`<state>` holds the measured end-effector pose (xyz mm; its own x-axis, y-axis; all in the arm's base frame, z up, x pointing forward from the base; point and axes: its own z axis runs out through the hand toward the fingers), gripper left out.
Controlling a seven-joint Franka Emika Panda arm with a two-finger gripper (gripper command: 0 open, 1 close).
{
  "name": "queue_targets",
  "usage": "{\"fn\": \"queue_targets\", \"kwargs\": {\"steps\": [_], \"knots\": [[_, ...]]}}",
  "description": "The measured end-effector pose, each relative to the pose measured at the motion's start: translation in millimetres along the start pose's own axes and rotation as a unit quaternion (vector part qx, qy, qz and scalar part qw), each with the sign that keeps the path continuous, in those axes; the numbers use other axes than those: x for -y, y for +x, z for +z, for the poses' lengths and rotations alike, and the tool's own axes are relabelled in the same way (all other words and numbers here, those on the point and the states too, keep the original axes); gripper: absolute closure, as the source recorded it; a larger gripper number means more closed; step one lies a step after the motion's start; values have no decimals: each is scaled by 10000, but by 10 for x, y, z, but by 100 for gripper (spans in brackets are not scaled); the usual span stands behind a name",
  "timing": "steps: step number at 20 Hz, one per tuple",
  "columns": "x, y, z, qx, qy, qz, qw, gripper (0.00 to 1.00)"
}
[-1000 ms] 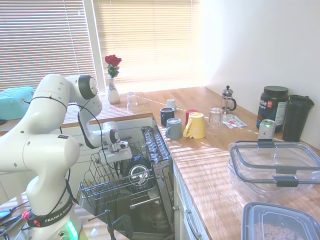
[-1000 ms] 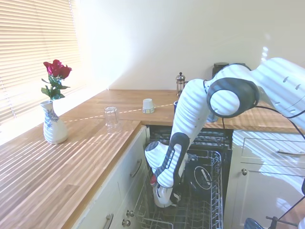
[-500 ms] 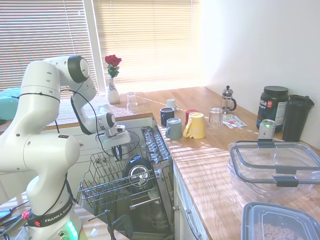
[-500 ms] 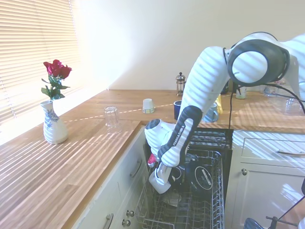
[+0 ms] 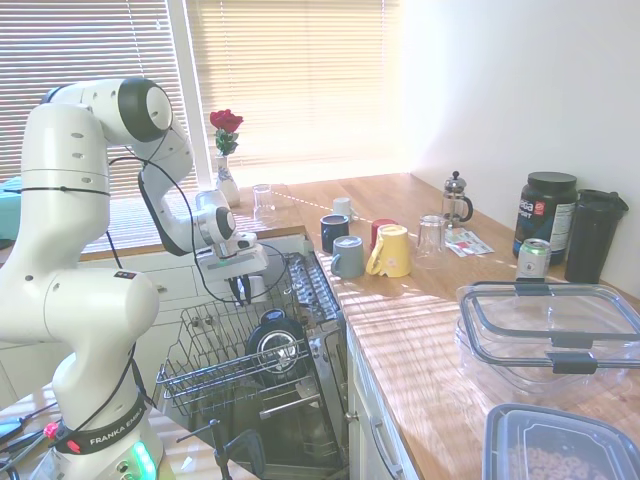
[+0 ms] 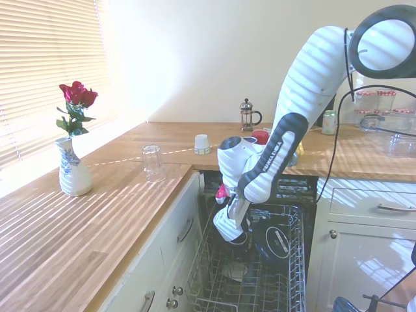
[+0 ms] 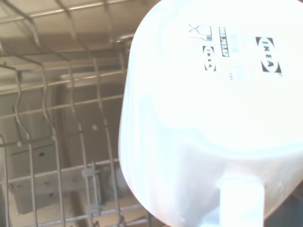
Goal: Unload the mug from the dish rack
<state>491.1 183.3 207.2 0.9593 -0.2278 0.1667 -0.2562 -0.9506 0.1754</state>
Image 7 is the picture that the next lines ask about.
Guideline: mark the open dishwasher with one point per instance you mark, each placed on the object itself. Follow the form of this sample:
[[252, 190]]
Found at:
[[71, 111]]

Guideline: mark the white IKEA mug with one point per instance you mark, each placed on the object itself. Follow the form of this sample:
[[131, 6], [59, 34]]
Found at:
[[213, 106]]

